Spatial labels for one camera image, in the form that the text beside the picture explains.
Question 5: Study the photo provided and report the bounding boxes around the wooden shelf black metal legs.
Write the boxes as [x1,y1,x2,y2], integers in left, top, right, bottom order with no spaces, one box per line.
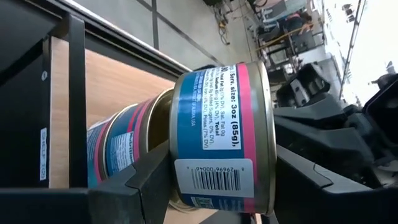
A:
[0,0,218,224]

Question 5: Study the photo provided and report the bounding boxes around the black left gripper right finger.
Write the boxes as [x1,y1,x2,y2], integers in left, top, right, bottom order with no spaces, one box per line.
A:
[267,144,398,224]

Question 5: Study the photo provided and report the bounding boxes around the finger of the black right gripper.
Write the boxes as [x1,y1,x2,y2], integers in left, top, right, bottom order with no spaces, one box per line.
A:
[274,122,374,175]
[272,94,348,124]

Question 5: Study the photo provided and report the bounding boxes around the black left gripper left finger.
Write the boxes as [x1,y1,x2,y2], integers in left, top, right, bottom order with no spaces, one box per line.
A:
[0,139,172,224]

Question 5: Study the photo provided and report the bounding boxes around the person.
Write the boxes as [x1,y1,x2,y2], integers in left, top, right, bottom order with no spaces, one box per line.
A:
[279,11,315,35]

